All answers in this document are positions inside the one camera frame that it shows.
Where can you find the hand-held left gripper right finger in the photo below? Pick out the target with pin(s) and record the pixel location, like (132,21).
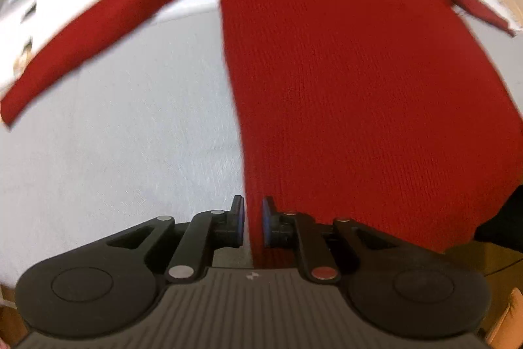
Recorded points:
(267,221)

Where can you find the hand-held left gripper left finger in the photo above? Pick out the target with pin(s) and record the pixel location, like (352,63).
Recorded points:
(240,219)

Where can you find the dark red knit sweater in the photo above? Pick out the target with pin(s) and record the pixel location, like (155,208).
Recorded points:
(347,87)

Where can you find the deer print bed sheet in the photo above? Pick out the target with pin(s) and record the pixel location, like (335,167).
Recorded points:
(102,152)

